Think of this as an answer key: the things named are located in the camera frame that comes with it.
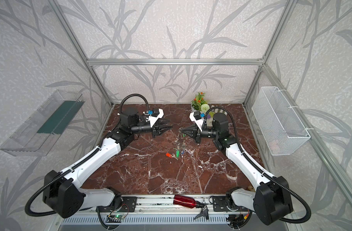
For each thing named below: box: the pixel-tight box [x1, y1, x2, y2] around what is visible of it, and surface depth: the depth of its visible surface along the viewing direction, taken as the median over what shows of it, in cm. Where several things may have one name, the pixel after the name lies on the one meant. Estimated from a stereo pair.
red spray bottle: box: [173, 194, 205, 209], surface depth 73 cm
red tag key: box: [165, 152, 179, 161], surface depth 93 cm
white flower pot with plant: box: [190, 91, 211, 114], surface depth 102 cm
